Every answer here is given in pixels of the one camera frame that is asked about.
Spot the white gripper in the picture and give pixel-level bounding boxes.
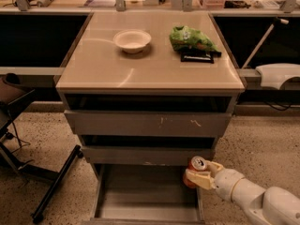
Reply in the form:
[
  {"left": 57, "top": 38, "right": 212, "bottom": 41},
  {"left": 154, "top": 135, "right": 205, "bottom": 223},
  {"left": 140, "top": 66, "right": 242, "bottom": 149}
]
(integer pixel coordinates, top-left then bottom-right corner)
[{"left": 185, "top": 161, "right": 245, "bottom": 202}]

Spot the red coke can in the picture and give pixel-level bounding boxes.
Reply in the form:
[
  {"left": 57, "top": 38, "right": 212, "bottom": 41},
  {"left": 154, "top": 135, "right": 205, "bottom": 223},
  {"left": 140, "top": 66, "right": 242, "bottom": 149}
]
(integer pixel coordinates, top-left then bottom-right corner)
[{"left": 183, "top": 156, "right": 207, "bottom": 188}]

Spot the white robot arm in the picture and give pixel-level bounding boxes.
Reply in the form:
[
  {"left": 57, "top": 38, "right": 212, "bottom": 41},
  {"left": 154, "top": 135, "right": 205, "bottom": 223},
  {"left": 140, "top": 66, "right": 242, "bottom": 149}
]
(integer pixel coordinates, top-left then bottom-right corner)
[{"left": 183, "top": 157, "right": 300, "bottom": 225}]

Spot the grey open bottom drawer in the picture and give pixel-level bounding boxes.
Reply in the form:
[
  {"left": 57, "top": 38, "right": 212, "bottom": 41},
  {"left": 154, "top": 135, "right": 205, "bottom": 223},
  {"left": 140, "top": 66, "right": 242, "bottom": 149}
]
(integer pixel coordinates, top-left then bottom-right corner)
[{"left": 82, "top": 165, "right": 205, "bottom": 225}]

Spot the grey drawer cabinet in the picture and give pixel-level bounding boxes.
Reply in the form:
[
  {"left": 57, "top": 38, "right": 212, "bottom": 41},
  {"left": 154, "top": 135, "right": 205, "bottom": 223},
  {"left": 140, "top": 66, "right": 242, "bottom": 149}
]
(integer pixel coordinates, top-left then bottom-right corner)
[{"left": 53, "top": 10, "right": 247, "bottom": 225}]

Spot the grey middle drawer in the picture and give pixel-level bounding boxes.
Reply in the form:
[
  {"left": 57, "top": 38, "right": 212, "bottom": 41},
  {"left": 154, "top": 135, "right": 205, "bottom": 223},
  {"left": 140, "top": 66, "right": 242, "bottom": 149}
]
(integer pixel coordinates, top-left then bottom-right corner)
[{"left": 82, "top": 146, "right": 215, "bottom": 166}]

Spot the grey top drawer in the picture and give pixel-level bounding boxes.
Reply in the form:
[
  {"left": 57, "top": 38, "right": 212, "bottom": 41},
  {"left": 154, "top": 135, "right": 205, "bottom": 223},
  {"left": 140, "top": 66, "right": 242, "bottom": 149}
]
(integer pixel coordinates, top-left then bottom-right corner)
[{"left": 65, "top": 110, "right": 232, "bottom": 137}]

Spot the black flat packet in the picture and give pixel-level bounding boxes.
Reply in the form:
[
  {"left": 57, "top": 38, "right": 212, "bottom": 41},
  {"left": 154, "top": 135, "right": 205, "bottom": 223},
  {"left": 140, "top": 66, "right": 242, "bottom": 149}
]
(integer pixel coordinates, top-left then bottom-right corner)
[{"left": 181, "top": 52, "right": 214, "bottom": 64}]

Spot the white curved chair part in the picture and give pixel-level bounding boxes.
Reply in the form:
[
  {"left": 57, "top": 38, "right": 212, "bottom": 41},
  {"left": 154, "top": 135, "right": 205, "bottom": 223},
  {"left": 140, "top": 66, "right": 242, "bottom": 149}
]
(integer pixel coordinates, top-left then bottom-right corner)
[{"left": 255, "top": 63, "right": 300, "bottom": 90}]

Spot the green chip bag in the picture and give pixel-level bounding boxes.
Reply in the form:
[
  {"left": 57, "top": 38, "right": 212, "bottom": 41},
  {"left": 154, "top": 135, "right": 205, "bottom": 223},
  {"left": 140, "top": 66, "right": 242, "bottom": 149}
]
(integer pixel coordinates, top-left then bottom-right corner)
[{"left": 169, "top": 25, "right": 221, "bottom": 56}]

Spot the white paper bowl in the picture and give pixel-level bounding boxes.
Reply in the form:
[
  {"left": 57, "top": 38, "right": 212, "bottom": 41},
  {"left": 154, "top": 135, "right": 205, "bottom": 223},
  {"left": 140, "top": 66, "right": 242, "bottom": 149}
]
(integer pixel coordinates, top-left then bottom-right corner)
[{"left": 113, "top": 29, "right": 152, "bottom": 54}]

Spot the black chair base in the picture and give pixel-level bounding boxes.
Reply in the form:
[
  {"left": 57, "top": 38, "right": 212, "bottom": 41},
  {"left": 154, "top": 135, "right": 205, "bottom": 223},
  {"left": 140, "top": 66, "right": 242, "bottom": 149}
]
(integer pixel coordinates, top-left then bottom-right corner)
[{"left": 0, "top": 73, "right": 84, "bottom": 225}]

